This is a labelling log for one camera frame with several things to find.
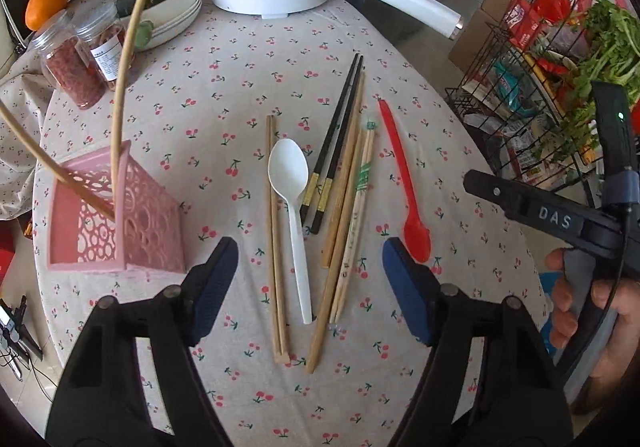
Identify cream shallow bowl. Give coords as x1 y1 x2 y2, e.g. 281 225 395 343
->
134 0 203 52

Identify plain tan wooden chopstick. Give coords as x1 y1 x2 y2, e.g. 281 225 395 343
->
320 72 367 269

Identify power strip with cables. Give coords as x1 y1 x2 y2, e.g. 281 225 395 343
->
0 296 44 382

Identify clear jar with white label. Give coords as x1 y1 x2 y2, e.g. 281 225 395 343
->
75 4 136 92

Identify green leafy vegetables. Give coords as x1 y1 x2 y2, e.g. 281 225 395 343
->
530 0 640 168

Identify long tan wooden chopstick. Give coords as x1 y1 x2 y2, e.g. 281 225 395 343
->
111 0 164 218
0 102 117 222

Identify white plastic spoon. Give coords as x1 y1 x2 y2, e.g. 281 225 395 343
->
267 138 315 326

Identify red plastic spoon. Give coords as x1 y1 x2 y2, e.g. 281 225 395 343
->
377 99 432 264

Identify black wire rack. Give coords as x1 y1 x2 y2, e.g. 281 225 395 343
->
444 0 640 208

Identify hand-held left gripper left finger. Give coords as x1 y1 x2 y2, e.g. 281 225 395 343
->
45 237 240 447

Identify printed bamboo chopsticks pair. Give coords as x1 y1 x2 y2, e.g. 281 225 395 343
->
332 122 376 325

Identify blue and white snack packet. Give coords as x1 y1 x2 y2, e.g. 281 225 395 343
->
492 62 546 118

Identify plain brown chopsticks pair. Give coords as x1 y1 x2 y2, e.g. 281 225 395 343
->
304 127 364 374

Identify pink plastic utensil basket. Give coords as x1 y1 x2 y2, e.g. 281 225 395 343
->
46 141 187 274

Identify person's right hand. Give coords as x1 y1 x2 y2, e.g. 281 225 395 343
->
545 249 640 415

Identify red snack packet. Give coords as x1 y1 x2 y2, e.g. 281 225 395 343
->
502 0 547 48

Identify cardboard box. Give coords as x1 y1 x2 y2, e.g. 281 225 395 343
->
447 0 538 74

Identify black chopstick with gold band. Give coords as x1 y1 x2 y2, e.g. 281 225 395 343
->
310 55 364 235

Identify clear jar of red granules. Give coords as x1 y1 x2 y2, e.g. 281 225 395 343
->
31 9 108 110

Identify unsplit disposable wooden chopsticks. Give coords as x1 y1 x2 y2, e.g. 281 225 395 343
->
265 115 291 364

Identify black chopsticks with gold band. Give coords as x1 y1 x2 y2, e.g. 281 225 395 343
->
299 53 360 224

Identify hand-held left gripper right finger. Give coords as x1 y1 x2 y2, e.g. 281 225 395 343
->
382 237 576 447

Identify cherry print tablecloth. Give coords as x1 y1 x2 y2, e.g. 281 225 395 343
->
0 0 553 447

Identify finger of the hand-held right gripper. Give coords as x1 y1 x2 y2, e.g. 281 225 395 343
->
462 169 627 254

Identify orange tangerine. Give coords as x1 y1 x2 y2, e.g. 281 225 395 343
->
25 0 69 32

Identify green printed bamboo chopstick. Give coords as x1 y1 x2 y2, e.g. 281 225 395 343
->
327 123 372 323

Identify white food packets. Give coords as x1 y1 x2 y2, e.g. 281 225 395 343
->
500 117 603 190

